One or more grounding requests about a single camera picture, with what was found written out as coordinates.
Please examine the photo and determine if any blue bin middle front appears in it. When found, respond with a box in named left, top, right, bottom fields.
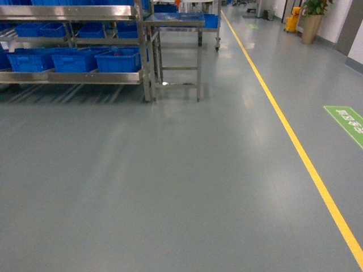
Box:
left=51, top=46, right=111, bottom=73

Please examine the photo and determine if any stainless steel shelf rack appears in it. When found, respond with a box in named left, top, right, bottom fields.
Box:
left=1, top=1, right=153, bottom=102

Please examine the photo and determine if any far steel cart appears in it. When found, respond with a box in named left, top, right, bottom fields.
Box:
left=153, top=1, right=222, bottom=52

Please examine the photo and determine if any blue bin with red bags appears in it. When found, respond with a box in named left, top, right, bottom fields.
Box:
left=95, top=46, right=142, bottom=73

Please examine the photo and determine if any tall beige planter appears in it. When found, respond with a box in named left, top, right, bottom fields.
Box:
left=301, top=15, right=323, bottom=44

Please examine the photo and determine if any blue bin on far cart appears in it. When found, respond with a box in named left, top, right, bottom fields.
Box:
left=204, top=14, right=219, bottom=29

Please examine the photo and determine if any green potted plant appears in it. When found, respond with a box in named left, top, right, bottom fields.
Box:
left=301, top=0, right=334, bottom=16

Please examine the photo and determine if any yellow mop bucket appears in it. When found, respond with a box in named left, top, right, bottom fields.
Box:
left=284, top=7, right=301, bottom=33

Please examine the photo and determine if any small stainless steel table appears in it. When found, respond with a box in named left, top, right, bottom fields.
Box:
left=143, top=12, right=205, bottom=102

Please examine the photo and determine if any blue bin left front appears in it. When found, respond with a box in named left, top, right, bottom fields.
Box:
left=6, top=48, right=70, bottom=73

